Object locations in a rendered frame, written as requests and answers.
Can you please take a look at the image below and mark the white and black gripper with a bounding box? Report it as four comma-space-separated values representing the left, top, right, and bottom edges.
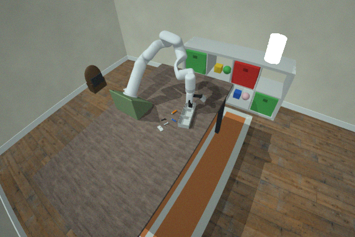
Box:
186, 92, 194, 108

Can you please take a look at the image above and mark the white three-compartment bin rack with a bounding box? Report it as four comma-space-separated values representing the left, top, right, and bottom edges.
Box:
177, 102, 196, 129

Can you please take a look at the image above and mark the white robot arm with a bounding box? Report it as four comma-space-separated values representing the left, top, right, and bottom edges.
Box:
123, 31, 196, 98

